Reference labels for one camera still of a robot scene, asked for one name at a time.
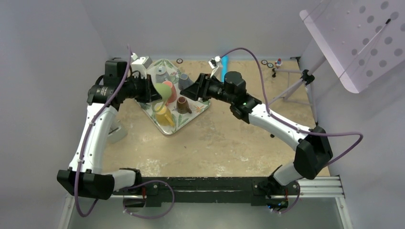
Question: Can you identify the light grey mug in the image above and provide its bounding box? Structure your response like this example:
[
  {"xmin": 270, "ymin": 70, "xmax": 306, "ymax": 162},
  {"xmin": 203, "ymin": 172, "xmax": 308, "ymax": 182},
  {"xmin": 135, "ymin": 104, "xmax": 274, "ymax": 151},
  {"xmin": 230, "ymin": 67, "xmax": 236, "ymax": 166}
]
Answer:
[{"xmin": 155, "ymin": 65, "xmax": 170, "ymax": 83}]

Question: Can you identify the light green mug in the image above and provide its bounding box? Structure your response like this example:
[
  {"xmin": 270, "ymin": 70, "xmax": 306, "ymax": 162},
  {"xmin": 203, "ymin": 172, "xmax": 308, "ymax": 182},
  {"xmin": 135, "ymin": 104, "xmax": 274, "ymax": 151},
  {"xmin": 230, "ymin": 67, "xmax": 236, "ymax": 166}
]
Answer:
[{"xmin": 151, "ymin": 83, "xmax": 171, "ymax": 112}]

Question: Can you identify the blue cylinder tube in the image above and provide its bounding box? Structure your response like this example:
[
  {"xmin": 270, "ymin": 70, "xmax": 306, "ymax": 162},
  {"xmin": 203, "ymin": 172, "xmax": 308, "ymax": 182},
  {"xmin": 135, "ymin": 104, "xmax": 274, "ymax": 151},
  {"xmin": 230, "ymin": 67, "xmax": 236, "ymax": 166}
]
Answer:
[{"xmin": 221, "ymin": 55, "xmax": 229, "ymax": 82}]

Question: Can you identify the perforated translucent panel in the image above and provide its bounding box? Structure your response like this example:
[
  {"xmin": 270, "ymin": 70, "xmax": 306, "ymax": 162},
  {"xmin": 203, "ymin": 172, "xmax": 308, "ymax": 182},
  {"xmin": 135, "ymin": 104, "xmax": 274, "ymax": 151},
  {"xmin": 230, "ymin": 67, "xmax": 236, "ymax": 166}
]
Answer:
[{"xmin": 299, "ymin": 0, "xmax": 405, "ymax": 94}]

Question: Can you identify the pink mug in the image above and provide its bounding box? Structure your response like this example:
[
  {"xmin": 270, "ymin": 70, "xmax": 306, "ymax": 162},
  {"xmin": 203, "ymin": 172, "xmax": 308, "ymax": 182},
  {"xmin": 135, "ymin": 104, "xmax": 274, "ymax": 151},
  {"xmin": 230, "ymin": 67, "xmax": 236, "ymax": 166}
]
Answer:
[{"xmin": 163, "ymin": 81, "xmax": 177, "ymax": 105}]

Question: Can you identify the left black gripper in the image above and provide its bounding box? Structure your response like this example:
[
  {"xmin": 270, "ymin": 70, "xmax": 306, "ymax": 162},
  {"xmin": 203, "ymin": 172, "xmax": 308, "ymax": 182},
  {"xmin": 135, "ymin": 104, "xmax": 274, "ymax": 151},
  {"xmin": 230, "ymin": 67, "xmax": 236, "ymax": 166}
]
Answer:
[{"xmin": 120, "ymin": 73, "xmax": 161, "ymax": 104}]

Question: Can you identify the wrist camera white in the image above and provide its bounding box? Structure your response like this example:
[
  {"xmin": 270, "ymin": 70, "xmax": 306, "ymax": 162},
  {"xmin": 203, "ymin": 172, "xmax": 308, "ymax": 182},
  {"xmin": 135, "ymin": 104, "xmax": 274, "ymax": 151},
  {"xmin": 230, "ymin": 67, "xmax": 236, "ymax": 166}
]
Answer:
[
  {"xmin": 130, "ymin": 52, "xmax": 152, "ymax": 79},
  {"xmin": 208, "ymin": 56, "xmax": 223, "ymax": 78}
]

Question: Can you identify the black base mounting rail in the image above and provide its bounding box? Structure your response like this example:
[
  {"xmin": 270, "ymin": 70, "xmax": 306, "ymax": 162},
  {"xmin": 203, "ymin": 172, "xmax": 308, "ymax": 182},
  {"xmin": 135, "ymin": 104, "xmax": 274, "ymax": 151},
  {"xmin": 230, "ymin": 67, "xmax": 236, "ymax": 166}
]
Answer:
[{"xmin": 120, "ymin": 176, "xmax": 299, "ymax": 208}]

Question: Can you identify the leaf pattern serving tray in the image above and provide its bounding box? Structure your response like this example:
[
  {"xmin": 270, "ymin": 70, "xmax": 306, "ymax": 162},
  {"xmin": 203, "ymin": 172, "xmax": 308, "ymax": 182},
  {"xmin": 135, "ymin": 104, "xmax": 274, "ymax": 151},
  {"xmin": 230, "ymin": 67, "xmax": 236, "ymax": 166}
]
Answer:
[{"xmin": 139, "ymin": 59, "xmax": 210, "ymax": 135}]

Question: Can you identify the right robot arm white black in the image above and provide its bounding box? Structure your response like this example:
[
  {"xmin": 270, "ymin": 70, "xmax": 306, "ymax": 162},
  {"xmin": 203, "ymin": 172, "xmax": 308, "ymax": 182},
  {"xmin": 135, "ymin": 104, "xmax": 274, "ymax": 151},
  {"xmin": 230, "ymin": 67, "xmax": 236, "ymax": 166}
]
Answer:
[{"xmin": 180, "ymin": 71, "xmax": 333, "ymax": 194}]

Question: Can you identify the black ring markers right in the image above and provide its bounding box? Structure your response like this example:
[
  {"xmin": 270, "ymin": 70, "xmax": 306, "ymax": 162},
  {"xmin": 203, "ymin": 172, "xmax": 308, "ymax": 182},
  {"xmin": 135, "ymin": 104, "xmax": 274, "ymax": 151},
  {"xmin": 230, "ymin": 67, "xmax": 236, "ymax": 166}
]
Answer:
[{"xmin": 261, "ymin": 60, "xmax": 274, "ymax": 69}]

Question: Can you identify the white tripod stand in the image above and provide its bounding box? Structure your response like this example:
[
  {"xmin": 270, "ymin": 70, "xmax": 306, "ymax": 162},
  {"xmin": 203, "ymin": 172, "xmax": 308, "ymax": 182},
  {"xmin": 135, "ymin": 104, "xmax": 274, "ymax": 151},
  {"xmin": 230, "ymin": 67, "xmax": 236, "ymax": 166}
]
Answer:
[{"xmin": 268, "ymin": 55, "xmax": 327, "ymax": 124}]

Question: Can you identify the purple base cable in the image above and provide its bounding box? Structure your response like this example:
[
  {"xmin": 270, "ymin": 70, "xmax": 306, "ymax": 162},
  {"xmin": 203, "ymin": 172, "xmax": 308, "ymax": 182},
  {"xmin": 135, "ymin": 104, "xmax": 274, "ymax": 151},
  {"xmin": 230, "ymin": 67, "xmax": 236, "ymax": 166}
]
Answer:
[
  {"xmin": 271, "ymin": 189, "xmax": 304, "ymax": 216},
  {"xmin": 122, "ymin": 179, "xmax": 175, "ymax": 220}
]

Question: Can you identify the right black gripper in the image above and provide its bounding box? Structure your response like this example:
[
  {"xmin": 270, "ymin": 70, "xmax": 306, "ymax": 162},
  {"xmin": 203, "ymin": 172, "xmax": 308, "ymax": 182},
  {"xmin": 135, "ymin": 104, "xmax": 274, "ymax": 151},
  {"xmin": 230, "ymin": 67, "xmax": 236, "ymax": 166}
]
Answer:
[{"xmin": 180, "ymin": 73, "xmax": 234, "ymax": 105}]

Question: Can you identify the blue grey textured mug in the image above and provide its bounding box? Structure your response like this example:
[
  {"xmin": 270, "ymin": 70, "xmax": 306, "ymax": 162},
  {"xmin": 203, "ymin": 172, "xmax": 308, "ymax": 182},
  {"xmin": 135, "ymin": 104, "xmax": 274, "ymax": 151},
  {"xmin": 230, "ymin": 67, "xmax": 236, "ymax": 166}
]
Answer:
[{"xmin": 178, "ymin": 73, "xmax": 194, "ymax": 91}]

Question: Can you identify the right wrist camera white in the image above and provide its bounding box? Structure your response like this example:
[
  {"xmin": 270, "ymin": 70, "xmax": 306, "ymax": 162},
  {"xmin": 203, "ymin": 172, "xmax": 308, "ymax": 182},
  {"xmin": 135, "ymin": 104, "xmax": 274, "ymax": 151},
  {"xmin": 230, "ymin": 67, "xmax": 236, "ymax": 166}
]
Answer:
[{"xmin": 208, "ymin": 56, "xmax": 223, "ymax": 78}]

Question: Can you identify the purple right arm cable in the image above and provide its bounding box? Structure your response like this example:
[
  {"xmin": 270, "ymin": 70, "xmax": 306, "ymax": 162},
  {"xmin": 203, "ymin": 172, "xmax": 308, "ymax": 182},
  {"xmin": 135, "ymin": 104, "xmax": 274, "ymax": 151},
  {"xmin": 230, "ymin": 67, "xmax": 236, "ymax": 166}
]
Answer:
[{"xmin": 220, "ymin": 47, "xmax": 364, "ymax": 168}]

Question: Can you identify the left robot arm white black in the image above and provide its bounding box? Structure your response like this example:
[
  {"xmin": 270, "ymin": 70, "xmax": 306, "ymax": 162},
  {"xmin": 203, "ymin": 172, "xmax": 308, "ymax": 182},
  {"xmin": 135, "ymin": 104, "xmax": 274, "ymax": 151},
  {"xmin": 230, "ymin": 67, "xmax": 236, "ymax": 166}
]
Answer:
[{"xmin": 57, "ymin": 56, "xmax": 162, "ymax": 200}]

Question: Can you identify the aluminium frame rail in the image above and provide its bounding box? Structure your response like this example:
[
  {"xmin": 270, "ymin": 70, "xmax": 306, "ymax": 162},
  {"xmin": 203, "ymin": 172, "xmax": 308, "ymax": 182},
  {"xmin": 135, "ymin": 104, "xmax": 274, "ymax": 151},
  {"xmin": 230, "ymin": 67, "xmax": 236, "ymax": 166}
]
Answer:
[{"xmin": 58, "ymin": 177, "xmax": 353, "ymax": 229}]

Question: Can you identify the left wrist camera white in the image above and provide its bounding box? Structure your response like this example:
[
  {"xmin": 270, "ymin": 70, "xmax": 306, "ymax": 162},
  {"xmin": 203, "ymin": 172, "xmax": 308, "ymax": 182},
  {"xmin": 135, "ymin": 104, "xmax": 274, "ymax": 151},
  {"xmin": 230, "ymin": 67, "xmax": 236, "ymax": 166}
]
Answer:
[{"xmin": 130, "ymin": 52, "xmax": 152, "ymax": 79}]

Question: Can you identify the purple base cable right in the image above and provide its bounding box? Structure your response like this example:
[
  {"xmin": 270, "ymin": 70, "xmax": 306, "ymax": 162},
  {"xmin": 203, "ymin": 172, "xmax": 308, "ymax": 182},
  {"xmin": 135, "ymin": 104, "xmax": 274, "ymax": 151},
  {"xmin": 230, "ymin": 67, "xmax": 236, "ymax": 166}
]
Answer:
[{"xmin": 271, "ymin": 189, "xmax": 304, "ymax": 216}]

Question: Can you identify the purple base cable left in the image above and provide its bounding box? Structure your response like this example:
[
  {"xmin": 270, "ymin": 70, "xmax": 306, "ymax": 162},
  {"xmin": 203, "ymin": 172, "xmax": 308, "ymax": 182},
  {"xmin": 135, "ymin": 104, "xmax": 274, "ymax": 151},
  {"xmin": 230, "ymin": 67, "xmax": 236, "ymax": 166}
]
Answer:
[{"xmin": 122, "ymin": 179, "xmax": 175, "ymax": 220}]

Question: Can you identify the brown small mug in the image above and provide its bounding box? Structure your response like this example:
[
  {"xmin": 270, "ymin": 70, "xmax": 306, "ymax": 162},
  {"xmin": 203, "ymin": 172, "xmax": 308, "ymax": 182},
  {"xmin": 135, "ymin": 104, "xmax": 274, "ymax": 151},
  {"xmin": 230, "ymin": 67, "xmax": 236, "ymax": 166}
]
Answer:
[{"xmin": 176, "ymin": 96, "xmax": 192, "ymax": 114}]

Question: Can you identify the small red white figurine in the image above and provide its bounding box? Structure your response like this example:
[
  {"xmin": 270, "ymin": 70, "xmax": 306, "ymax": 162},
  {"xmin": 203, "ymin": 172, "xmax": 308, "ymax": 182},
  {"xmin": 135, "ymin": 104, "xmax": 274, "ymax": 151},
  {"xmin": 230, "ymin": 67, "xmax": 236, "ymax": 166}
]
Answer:
[{"xmin": 275, "ymin": 58, "xmax": 282, "ymax": 69}]

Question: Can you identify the yellow mug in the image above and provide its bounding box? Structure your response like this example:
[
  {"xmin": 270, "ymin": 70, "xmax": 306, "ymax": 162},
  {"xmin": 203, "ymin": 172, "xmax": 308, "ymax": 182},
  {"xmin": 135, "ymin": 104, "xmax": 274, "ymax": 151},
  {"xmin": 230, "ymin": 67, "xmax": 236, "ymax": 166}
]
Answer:
[{"xmin": 155, "ymin": 105, "xmax": 175, "ymax": 127}]

